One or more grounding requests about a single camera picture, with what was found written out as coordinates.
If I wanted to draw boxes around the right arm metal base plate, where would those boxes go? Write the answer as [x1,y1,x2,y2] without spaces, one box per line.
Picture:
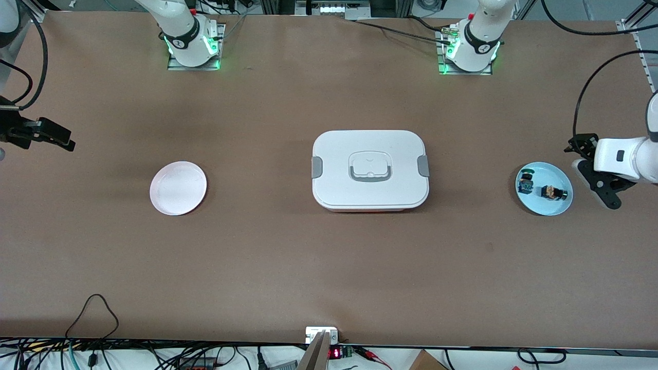
[167,23,227,71]

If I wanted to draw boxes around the long black table cable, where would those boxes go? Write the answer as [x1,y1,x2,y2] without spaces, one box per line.
[352,20,453,44]

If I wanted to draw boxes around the red clip leads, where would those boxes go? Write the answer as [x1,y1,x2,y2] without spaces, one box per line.
[355,347,392,369]

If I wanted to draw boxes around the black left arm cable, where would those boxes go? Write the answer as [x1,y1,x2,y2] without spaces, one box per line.
[540,0,658,155]

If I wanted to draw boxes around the white socket block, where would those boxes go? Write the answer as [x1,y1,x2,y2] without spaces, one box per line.
[305,327,340,345]

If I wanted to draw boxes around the short black table cable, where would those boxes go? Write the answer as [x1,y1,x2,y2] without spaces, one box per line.
[409,15,445,31]

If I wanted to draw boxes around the black coiled cable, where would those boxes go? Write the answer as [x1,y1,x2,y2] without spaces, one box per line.
[517,348,567,364]

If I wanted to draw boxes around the grey metal bar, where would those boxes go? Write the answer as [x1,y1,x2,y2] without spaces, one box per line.
[296,330,331,370]

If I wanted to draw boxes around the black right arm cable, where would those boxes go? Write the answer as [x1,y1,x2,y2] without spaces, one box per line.
[0,0,49,109]

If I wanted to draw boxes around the silver control box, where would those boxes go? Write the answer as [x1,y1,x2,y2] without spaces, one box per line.
[296,0,371,17]

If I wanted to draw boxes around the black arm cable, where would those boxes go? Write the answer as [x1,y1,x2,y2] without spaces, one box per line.
[540,0,658,155]
[0,0,49,109]

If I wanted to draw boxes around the brown cardboard piece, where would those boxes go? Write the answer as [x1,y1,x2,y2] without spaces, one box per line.
[409,349,448,370]

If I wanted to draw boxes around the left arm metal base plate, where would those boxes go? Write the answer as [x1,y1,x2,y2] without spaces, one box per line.
[437,28,494,76]

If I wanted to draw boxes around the thin black looped cable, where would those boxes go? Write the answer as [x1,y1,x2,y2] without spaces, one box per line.
[65,293,120,366]

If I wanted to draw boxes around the white round plate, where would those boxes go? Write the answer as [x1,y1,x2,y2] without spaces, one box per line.
[149,161,208,216]

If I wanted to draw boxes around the aluminium corner rail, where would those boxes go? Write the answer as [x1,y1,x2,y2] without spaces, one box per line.
[616,18,658,94]

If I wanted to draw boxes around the light blue round plate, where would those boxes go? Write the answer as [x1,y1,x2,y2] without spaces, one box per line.
[515,161,574,216]

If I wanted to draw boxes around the white lunch box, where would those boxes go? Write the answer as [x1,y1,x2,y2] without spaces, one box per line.
[311,129,430,213]

